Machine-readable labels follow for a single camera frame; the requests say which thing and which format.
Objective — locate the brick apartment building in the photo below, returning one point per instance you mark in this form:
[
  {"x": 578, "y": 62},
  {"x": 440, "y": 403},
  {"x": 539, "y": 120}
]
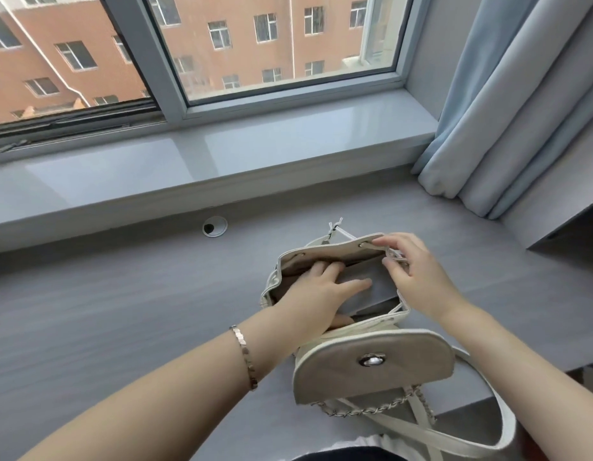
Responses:
[{"x": 238, "y": 57}]

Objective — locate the person's right forearm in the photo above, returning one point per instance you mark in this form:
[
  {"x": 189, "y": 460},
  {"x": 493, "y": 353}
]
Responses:
[{"x": 527, "y": 374}]

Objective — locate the small round tape roll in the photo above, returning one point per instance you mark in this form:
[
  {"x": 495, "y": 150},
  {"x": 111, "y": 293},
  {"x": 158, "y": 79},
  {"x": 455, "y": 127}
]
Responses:
[{"x": 219, "y": 229}]

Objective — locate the white window frame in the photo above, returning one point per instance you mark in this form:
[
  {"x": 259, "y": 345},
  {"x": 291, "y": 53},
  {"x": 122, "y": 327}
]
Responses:
[{"x": 157, "y": 81}]

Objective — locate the white window sill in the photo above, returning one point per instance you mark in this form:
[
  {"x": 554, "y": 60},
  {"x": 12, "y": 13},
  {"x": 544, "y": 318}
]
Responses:
[{"x": 181, "y": 163}]

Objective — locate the person's right hand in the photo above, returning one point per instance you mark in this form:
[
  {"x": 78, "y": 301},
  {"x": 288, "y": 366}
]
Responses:
[{"x": 426, "y": 283}]

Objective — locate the person's left forearm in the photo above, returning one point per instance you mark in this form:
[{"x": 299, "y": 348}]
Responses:
[{"x": 157, "y": 393}]

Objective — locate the frosted plastic box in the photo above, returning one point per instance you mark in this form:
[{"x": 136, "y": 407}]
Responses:
[{"x": 378, "y": 295}]

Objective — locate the grey wooden desk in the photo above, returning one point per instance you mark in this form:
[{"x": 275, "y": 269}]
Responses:
[{"x": 85, "y": 302}]

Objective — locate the person's left hand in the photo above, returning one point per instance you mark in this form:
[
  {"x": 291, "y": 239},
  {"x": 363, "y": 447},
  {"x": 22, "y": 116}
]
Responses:
[{"x": 311, "y": 302}]

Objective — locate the pale blue curtain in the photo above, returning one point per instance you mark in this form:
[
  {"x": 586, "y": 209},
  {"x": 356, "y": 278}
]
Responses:
[{"x": 508, "y": 105}]

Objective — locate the white quilted backpack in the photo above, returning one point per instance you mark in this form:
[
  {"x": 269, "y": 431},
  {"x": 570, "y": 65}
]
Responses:
[{"x": 397, "y": 360}]

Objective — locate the grey side board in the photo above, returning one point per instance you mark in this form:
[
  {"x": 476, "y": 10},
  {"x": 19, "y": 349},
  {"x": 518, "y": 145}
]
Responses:
[{"x": 551, "y": 211}]

